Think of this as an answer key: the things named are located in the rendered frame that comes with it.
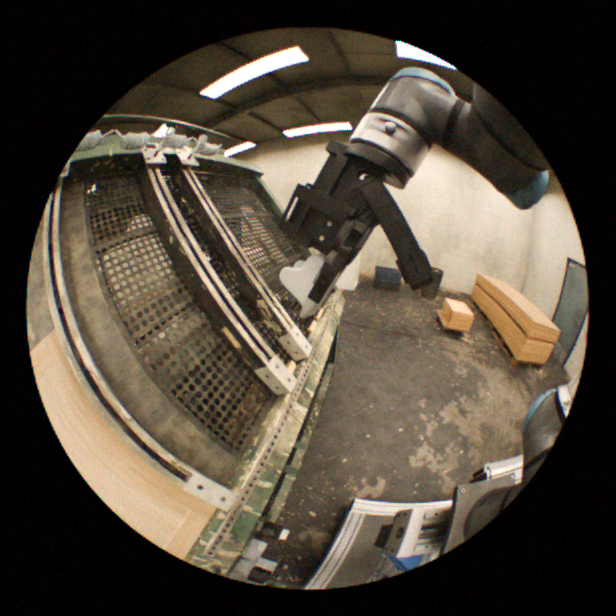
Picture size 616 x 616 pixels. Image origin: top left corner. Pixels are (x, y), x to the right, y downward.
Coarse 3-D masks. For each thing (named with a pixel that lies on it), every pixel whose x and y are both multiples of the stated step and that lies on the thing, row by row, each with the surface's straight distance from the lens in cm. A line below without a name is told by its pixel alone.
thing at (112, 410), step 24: (48, 216) 70; (48, 240) 63; (48, 264) 57; (48, 288) 54; (72, 312) 51; (72, 336) 51; (72, 360) 46; (96, 384) 44; (96, 408) 44; (120, 408) 43; (120, 432) 44; (144, 432) 44; (144, 456) 45; (168, 456) 45; (192, 480) 48; (216, 504) 52
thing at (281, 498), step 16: (288, 304) 156; (160, 320) 174; (256, 320) 166; (144, 336) 172; (336, 336) 168; (224, 352) 131; (192, 384) 119; (208, 384) 133; (192, 400) 128; (240, 400) 81; (320, 400) 153; (208, 416) 132; (304, 432) 139; (288, 480) 128; (272, 512) 127
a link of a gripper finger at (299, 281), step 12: (312, 264) 20; (288, 276) 22; (300, 276) 21; (312, 276) 20; (336, 276) 19; (288, 288) 22; (300, 288) 22; (300, 300) 22; (300, 312) 24; (312, 312) 23
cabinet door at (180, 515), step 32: (32, 352) 57; (64, 384) 52; (64, 416) 53; (96, 416) 50; (64, 448) 55; (96, 448) 52; (128, 448) 50; (96, 480) 55; (128, 480) 53; (160, 480) 52; (128, 512) 57; (160, 512) 57; (192, 512) 57; (160, 544) 64; (192, 544) 64
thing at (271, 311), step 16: (192, 160) 101; (176, 176) 100; (192, 176) 96; (192, 192) 87; (192, 208) 86; (208, 208) 81; (208, 224) 79; (224, 224) 79; (224, 240) 73; (224, 256) 75; (240, 256) 75; (240, 272) 72; (256, 272) 73; (256, 288) 70; (256, 304) 73; (272, 304) 71; (272, 320) 72; (288, 320) 74; (288, 336) 73; (288, 352) 78; (304, 352) 75
